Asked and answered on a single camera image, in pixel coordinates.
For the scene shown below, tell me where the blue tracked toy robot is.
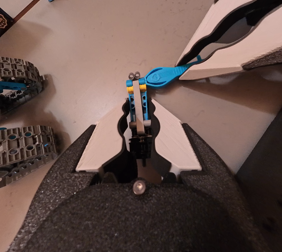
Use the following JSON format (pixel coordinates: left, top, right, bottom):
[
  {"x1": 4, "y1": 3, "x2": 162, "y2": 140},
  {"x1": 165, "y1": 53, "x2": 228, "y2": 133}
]
[{"x1": 0, "y1": 56, "x2": 59, "y2": 189}]

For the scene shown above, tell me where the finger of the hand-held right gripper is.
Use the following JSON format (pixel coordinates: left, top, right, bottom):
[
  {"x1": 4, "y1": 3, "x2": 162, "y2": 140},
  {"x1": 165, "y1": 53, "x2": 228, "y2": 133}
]
[
  {"x1": 178, "y1": 5, "x2": 282, "y2": 81},
  {"x1": 175, "y1": 0, "x2": 282, "y2": 67}
]

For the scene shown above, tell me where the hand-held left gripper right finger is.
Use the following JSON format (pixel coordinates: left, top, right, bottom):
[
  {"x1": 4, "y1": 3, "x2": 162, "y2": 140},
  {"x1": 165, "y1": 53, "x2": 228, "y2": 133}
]
[{"x1": 150, "y1": 98, "x2": 202, "y2": 178}]

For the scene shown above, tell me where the blue grey brick assembly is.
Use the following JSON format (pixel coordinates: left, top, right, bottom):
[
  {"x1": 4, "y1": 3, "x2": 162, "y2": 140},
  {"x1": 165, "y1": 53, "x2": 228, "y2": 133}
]
[{"x1": 126, "y1": 72, "x2": 152, "y2": 166}]

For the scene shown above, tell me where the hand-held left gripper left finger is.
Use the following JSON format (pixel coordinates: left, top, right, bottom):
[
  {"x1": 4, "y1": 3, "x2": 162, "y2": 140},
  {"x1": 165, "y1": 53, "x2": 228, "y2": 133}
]
[{"x1": 75, "y1": 98, "x2": 130, "y2": 172}]

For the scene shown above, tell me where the large robot kit box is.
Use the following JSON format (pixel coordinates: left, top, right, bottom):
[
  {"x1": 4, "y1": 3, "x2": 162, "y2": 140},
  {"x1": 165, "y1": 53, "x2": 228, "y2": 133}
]
[{"x1": 0, "y1": 7, "x2": 15, "y2": 37}]

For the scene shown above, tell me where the blue brick separator tool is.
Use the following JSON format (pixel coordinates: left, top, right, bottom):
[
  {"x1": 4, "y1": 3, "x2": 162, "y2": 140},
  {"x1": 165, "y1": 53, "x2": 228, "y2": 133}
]
[{"x1": 144, "y1": 55, "x2": 202, "y2": 90}]

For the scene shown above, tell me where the white desk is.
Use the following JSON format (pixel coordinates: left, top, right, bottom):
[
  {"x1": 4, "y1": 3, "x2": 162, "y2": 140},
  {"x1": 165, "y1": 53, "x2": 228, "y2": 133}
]
[{"x1": 0, "y1": 0, "x2": 282, "y2": 252}]

